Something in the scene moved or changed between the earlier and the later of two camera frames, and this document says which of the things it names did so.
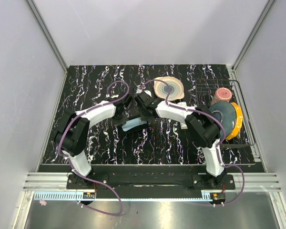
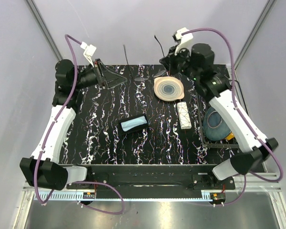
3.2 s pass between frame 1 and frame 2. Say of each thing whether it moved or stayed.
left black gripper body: moved
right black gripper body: moved
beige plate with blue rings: stayed
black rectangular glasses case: stayed
